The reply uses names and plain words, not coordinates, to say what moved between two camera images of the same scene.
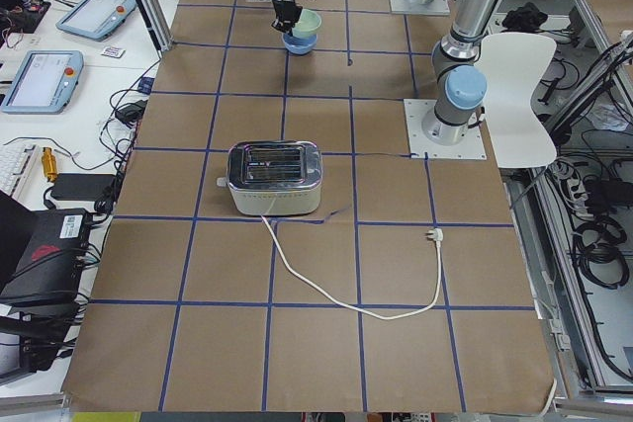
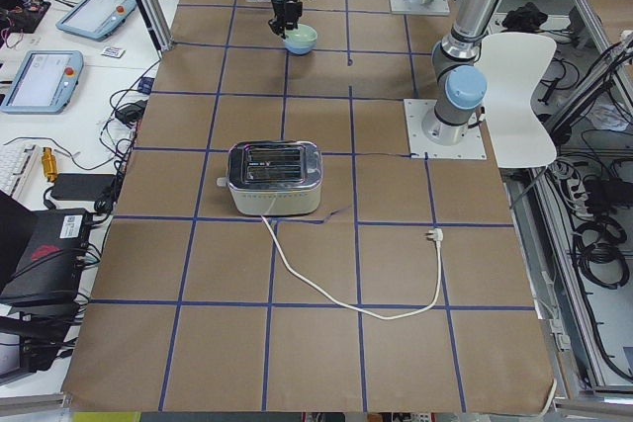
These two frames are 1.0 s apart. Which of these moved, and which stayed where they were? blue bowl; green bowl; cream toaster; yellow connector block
Moved: green bowl
Stayed: cream toaster; yellow connector block; blue bowl
